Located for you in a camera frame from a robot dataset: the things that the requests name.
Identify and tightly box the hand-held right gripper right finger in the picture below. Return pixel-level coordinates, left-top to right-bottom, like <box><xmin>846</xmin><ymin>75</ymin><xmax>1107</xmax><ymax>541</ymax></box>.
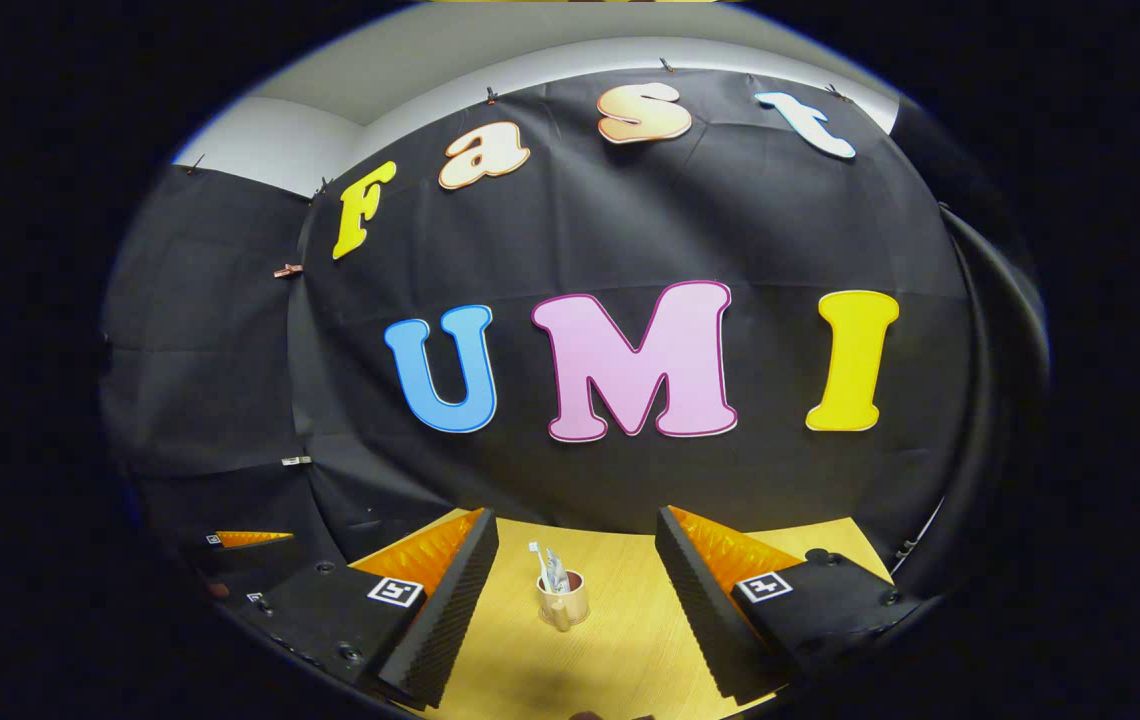
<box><xmin>655</xmin><ymin>505</ymin><xmax>923</xmax><ymax>702</ymax></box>

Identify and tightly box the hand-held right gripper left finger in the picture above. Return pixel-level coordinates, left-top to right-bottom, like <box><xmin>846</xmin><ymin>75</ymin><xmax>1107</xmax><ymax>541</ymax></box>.
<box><xmin>248</xmin><ymin>507</ymin><xmax>501</xmax><ymax>712</ymax></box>

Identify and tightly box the beige cup with brown inside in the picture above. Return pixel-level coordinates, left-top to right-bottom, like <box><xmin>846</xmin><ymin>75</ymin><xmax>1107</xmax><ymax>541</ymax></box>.
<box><xmin>537</xmin><ymin>570</ymin><xmax>591</xmax><ymax>633</ymax></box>

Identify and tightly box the wooden desktop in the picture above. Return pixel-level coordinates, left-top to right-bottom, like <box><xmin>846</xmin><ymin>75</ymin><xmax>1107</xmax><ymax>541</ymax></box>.
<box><xmin>350</xmin><ymin>508</ymin><xmax>896</xmax><ymax>720</ymax></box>

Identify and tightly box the black backdrop cloth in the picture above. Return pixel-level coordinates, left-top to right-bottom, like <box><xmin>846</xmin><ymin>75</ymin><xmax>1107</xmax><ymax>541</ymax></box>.
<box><xmin>100</xmin><ymin>65</ymin><xmax>1051</xmax><ymax>601</ymax></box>

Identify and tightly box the row of small black clips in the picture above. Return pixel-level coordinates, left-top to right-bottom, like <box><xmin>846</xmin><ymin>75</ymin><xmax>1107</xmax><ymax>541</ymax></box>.
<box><xmin>185</xmin><ymin>55</ymin><xmax>856</xmax><ymax>196</ymax></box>

